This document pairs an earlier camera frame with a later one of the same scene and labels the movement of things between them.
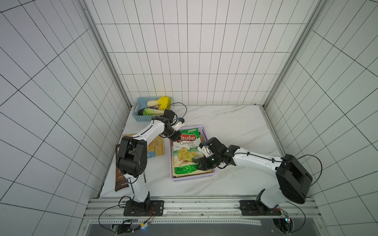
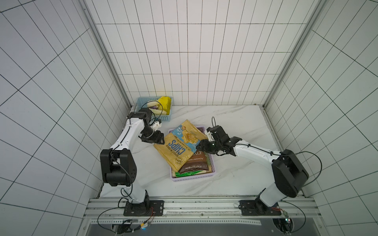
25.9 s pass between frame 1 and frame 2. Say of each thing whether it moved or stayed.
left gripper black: moved
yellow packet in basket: stayed
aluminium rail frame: stayed
